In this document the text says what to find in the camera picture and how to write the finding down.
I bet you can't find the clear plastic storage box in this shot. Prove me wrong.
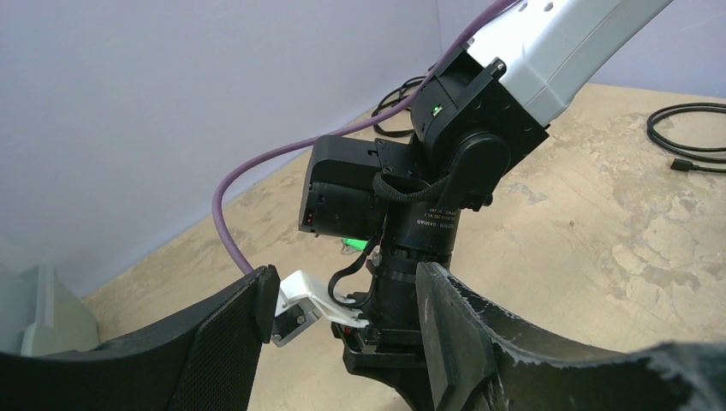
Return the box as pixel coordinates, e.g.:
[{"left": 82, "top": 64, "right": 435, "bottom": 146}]
[{"left": 1, "top": 237, "right": 99, "bottom": 357}]

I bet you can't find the black coiled cable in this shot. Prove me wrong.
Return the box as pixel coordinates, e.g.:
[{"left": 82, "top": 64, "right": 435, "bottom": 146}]
[{"left": 371, "top": 75, "right": 427, "bottom": 139}]

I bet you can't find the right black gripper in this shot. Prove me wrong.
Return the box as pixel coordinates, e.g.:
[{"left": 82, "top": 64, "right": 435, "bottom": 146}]
[{"left": 331, "top": 266, "right": 434, "bottom": 410}]

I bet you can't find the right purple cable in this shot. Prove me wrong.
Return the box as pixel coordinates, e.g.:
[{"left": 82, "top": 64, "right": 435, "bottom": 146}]
[{"left": 211, "top": 0, "right": 517, "bottom": 277}]

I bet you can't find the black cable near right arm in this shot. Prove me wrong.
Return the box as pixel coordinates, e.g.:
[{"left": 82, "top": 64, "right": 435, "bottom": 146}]
[{"left": 646, "top": 102, "right": 726, "bottom": 175}]

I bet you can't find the green tagged key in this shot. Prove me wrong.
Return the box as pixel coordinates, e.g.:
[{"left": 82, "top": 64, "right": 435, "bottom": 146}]
[{"left": 341, "top": 238, "right": 368, "bottom": 255}]

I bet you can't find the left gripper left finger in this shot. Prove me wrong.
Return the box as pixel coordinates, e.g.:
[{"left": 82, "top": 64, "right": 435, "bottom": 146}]
[{"left": 1, "top": 265, "right": 280, "bottom": 410}]

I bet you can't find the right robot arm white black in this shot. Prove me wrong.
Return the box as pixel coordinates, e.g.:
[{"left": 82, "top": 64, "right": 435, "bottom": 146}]
[{"left": 299, "top": 1, "right": 666, "bottom": 410}]

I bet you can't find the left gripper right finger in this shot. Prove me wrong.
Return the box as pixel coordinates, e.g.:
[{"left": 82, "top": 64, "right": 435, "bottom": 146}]
[{"left": 416, "top": 263, "right": 725, "bottom": 410}]

